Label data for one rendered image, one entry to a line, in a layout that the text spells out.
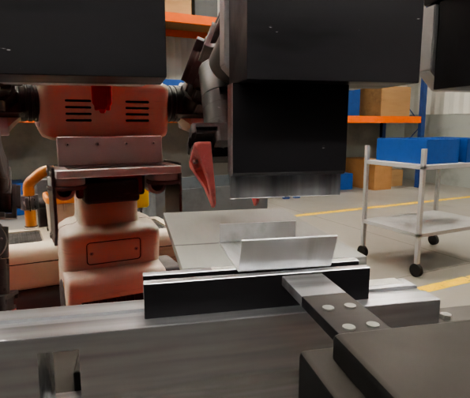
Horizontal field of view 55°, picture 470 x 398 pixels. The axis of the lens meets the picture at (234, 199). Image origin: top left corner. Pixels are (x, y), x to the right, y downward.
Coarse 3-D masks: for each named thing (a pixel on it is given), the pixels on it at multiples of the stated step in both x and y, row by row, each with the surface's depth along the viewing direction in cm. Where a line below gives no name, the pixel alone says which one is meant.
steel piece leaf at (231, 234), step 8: (224, 224) 48; (232, 224) 48; (240, 224) 48; (248, 224) 49; (256, 224) 49; (264, 224) 49; (272, 224) 49; (280, 224) 49; (288, 224) 50; (224, 232) 48; (232, 232) 48; (240, 232) 49; (248, 232) 49; (256, 232) 49; (264, 232) 49; (272, 232) 49; (280, 232) 50; (288, 232) 50; (224, 240) 48; (232, 240) 49; (240, 240) 49; (224, 248) 46; (232, 248) 46; (240, 248) 46; (232, 256) 43
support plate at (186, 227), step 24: (168, 216) 63; (192, 216) 63; (216, 216) 63; (240, 216) 63; (264, 216) 63; (288, 216) 63; (192, 240) 50; (216, 240) 50; (192, 264) 42; (216, 264) 42; (360, 264) 44
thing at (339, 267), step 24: (336, 264) 42; (144, 288) 36; (168, 288) 37; (192, 288) 37; (216, 288) 38; (240, 288) 38; (264, 288) 39; (360, 288) 41; (168, 312) 37; (192, 312) 38; (216, 312) 38
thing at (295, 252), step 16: (256, 240) 38; (272, 240) 38; (288, 240) 38; (304, 240) 39; (320, 240) 39; (336, 240) 39; (240, 256) 38; (256, 256) 39; (272, 256) 39; (288, 256) 39; (304, 256) 40; (320, 256) 40
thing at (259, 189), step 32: (256, 96) 36; (288, 96) 37; (320, 96) 38; (256, 128) 37; (288, 128) 38; (320, 128) 38; (256, 160) 37; (288, 160) 38; (320, 160) 39; (256, 192) 39; (288, 192) 39; (320, 192) 40
